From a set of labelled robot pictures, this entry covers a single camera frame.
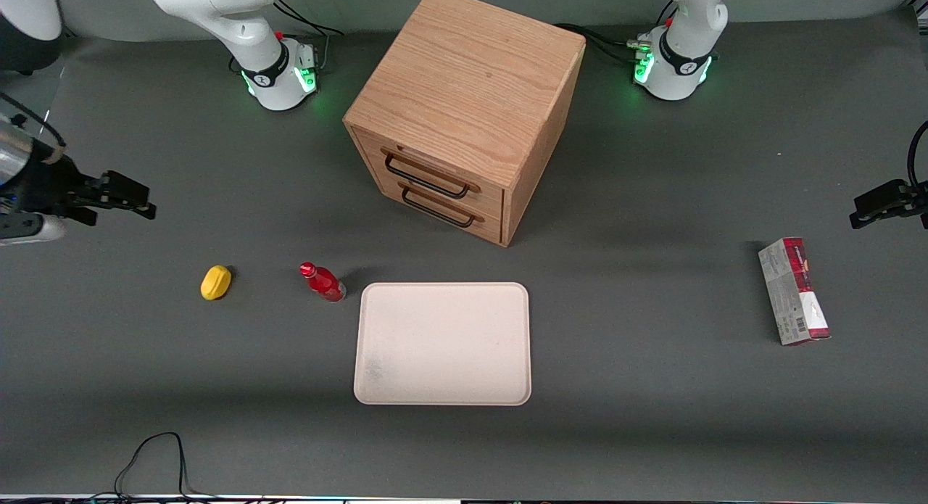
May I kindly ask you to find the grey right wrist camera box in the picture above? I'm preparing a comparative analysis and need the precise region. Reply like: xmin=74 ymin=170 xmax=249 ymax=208
xmin=0 ymin=212 xmax=67 ymax=247

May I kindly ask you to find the black right arm base cable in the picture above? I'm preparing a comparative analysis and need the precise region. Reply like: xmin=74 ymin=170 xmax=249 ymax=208
xmin=273 ymin=0 xmax=346 ymax=73

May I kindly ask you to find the yellow lemon toy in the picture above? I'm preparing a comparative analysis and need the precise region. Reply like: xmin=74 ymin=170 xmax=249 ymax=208
xmin=200 ymin=265 xmax=233 ymax=301

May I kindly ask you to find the beige plastic tray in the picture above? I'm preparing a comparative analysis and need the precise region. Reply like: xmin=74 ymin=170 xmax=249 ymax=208
xmin=353 ymin=281 xmax=532 ymax=407

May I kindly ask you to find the red coke bottle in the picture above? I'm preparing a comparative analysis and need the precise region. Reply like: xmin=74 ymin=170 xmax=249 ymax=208
xmin=299 ymin=262 xmax=347 ymax=303

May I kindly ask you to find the red and grey carton box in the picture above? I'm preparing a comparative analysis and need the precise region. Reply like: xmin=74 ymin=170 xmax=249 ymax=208
xmin=758 ymin=236 xmax=832 ymax=347

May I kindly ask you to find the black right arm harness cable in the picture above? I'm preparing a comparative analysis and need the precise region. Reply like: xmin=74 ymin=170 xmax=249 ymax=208
xmin=0 ymin=91 xmax=67 ymax=164

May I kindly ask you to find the black arm base cable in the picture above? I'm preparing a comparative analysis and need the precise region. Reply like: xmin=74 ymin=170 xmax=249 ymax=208
xmin=552 ymin=0 xmax=679 ymax=64
xmin=273 ymin=0 xmax=346 ymax=73

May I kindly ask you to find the black left arm base cable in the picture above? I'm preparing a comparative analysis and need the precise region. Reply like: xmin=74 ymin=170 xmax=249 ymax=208
xmin=552 ymin=0 xmax=679 ymax=64

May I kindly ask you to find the black wire drawer handle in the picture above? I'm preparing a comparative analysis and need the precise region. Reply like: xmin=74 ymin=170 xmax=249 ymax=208
xmin=400 ymin=185 xmax=478 ymax=228
xmin=382 ymin=151 xmax=473 ymax=200

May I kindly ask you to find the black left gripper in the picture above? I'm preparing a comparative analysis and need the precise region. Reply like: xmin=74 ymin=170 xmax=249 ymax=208
xmin=849 ymin=179 xmax=928 ymax=231

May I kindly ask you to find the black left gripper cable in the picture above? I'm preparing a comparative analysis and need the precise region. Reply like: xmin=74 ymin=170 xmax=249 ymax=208
xmin=908 ymin=120 xmax=928 ymax=193

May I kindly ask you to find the wooden drawer cabinet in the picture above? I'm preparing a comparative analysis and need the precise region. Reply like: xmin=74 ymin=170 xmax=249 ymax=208
xmin=342 ymin=0 xmax=587 ymax=248

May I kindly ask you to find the thin black looped cable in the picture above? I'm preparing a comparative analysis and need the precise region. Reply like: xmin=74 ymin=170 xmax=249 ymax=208
xmin=87 ymin=431 xmax=218 ymax=502

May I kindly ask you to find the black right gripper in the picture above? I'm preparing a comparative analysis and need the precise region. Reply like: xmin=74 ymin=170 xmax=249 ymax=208
xmin=13 ymin=154 xmax=157 ymax=226

